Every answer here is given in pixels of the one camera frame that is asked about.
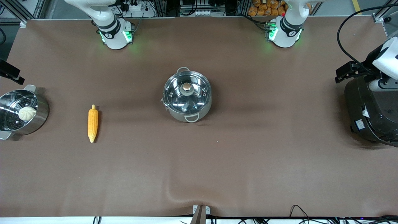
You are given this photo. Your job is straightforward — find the glass pot lid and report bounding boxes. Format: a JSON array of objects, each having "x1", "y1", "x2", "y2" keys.
[{"x1": 163, "y1": 71, "x2": 212, "y2": 114}]

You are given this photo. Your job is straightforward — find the white steamed bun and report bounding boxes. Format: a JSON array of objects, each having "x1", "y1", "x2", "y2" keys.
[{"x1": 18, "y1": 106, "x2": 37, "y2": 122}]

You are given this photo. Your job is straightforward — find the yellow corn cob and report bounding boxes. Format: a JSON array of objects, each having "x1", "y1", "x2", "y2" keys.
[{"x1": 88, "y1": 105, "x2": 99, "y2": 143}]

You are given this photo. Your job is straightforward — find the aluminium frame profile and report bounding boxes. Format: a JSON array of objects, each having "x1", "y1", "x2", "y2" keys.
[
  {"x1": 373, "y1": 0, "x2": 398, "y2": 25},
  {"x1": 0, "y1": 0, "x2": 42, "y2": 27}
]

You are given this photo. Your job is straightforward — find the steel cooking pot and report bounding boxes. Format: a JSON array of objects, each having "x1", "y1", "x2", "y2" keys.
[{"x1": 160, "y1": 67, "x2": 213, "y2": 123}]

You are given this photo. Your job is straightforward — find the steel steamer pot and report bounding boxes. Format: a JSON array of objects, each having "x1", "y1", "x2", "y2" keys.
[{"x1": 0, "y1": 85, "x2": 49, "y2": 140}]

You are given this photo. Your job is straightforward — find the black rice cooker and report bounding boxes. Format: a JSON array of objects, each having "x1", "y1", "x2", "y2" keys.
[{"x1": 344, "y1": 75, "x2": 398, "y2": 147}]

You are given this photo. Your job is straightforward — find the orange snack bags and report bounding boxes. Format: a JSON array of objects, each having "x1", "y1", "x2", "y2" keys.
[{"x1": 248, "y1": 0, "x2": 287, "y2": 17}]

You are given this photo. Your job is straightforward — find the black looped cable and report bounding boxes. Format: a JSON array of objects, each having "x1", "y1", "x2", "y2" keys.
[{"x1": 289, "y1": 204, "x2": 313, "y2": 224}]

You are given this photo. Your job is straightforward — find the brown table mat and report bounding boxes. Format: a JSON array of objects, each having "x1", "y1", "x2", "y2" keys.
[{"x1": 0, "y1": 16, "x2": 398, "y2": 217}]

